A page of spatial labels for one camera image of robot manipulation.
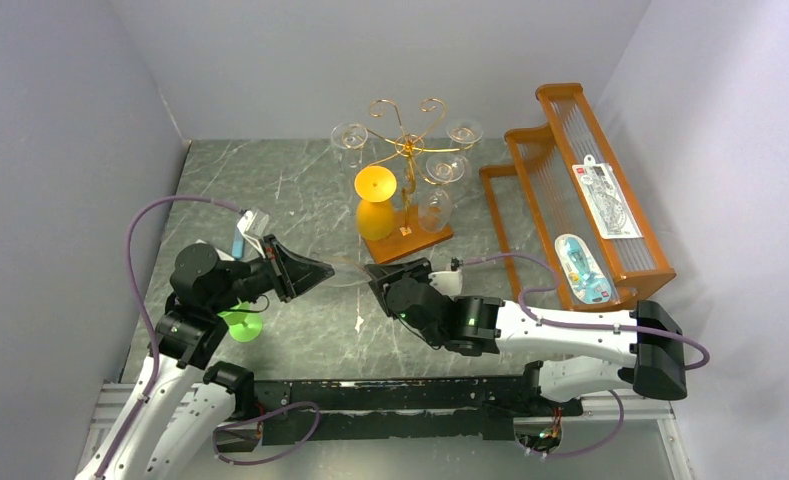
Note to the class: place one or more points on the gold wire wine glass rack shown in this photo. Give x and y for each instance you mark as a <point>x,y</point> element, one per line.
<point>406,161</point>

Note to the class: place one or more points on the yellow plastic wine glass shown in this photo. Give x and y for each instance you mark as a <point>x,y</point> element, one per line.
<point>375,185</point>

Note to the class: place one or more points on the blue packaged item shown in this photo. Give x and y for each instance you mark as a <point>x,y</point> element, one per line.
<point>586,279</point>

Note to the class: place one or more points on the clear wine glass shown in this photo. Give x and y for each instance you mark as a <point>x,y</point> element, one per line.
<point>347,272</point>
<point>348,141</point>
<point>436,205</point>
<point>463,134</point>

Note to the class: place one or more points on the green plastic wine glass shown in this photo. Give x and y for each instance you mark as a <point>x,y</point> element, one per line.
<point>244,324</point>

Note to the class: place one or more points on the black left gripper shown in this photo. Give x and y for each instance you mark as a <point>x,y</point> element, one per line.
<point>291,273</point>

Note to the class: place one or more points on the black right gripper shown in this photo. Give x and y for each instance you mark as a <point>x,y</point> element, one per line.
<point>386,285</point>

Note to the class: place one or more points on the light blue tube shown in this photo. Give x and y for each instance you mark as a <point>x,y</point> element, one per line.
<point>238,244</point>

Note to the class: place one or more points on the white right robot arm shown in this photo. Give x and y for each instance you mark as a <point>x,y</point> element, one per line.
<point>575,352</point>

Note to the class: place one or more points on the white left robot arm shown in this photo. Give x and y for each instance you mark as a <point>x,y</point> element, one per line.
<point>181,398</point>

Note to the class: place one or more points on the white packaged ruler set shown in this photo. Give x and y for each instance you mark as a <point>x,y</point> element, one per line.
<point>605,200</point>

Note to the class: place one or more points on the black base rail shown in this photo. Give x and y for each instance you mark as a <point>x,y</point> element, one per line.
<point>405,408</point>

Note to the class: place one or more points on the wooden tiered display shelf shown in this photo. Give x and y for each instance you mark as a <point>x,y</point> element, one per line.
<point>541,161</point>

